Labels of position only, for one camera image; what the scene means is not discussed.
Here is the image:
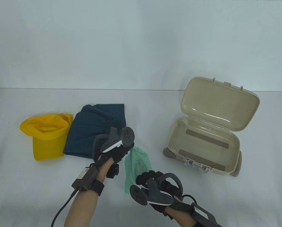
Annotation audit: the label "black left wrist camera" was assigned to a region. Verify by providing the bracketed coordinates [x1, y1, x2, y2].
[106, 163, 119, 179]

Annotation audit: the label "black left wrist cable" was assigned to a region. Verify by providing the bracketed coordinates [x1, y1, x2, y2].
[51, 189, 76, 227]

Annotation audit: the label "person's left forearm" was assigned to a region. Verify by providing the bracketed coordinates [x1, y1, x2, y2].
[65, 158, 114, 227]

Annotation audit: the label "green mesh bag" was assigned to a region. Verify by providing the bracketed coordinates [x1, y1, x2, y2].
[124, 146, 150, 195]

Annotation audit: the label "grey left hand controller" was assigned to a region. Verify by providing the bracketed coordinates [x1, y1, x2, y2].
[92, 127, 135, 161]

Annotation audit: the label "black left wrist strap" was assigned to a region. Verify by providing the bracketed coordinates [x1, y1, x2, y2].
[90, 180, 105, 196]

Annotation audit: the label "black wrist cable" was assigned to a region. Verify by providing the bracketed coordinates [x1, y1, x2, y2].
[181, 194, 197, 204]
[51, 189, 76, 227]

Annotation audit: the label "grey right hand controller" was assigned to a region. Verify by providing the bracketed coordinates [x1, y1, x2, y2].
[130, 173, 183, 206]

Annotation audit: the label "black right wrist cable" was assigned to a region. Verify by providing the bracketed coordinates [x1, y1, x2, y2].
[181, 194, 197, 204]

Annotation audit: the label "black wrist sensor box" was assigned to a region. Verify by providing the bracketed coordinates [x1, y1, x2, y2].
[191, 203, 218, 224]
[72, 166, 100, 191]

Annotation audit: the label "black right wrist sensor box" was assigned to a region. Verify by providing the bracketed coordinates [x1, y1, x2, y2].
[191, 203, 218, 224]

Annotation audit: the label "black left wrist sensor box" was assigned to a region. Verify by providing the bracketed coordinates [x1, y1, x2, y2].
[72, 166, 100, 191]

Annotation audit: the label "person's left hand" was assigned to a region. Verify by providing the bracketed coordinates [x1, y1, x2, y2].
[91, 134, 135, 166]

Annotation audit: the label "grey hand controller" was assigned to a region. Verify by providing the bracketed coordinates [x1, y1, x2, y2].
[130, 173, 183, 206]
[92, 127, 135, 161]

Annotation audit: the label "beige hard-shell suitcase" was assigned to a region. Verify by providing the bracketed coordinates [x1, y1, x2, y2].
[163, 77, 260, 178]

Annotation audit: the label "dark teal folded shorts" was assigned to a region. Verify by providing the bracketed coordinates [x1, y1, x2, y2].
[63, 104, 127, 159]

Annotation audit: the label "yellow cap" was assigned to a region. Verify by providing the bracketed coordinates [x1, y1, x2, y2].
[20, 114, 74, 161]

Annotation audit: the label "person's right hand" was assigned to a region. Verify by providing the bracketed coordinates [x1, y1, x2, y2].
[136, 170, 193, 215]

